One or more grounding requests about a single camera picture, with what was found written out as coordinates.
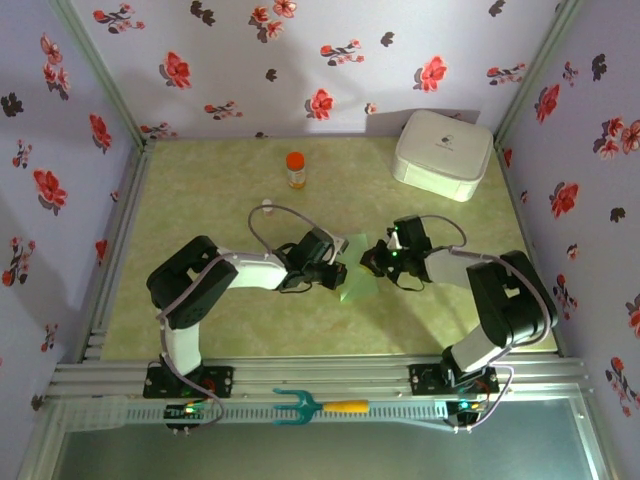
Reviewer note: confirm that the light green paper sheet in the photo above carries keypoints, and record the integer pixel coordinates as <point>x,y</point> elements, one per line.
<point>357,287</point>

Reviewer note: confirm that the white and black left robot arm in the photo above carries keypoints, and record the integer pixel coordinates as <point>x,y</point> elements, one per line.
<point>190,280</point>

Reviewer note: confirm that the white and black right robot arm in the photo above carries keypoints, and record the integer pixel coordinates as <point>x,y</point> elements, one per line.
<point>510,300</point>

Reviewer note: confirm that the small white bottle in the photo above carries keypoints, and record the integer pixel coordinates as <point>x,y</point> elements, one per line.
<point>268,206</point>

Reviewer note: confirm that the orange capped bottle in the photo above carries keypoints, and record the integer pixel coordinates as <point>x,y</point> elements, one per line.
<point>295,170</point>

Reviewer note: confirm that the white zipped storage case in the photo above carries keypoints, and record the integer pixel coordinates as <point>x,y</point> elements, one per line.
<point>440,150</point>

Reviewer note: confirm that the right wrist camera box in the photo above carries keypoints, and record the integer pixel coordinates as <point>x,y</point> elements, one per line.
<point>393,241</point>

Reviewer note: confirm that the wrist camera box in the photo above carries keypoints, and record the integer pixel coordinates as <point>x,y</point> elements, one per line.
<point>340,243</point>
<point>393,241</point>

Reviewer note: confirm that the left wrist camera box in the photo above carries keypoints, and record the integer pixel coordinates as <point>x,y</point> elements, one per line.
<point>340,243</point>

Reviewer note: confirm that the aluminium frame rail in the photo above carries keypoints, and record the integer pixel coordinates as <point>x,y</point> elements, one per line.
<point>320,372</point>

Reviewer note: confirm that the aluminium side rail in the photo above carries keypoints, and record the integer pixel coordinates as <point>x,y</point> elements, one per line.
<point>131,190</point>
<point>517,200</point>

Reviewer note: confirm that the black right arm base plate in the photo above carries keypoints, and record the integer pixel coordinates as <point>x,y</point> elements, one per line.
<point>420,380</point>

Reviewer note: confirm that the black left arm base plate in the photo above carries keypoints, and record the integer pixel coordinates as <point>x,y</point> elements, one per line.
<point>222,380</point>

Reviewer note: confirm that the aluminium corner post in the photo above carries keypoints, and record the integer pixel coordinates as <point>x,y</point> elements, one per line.
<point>98,65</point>
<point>540,65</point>

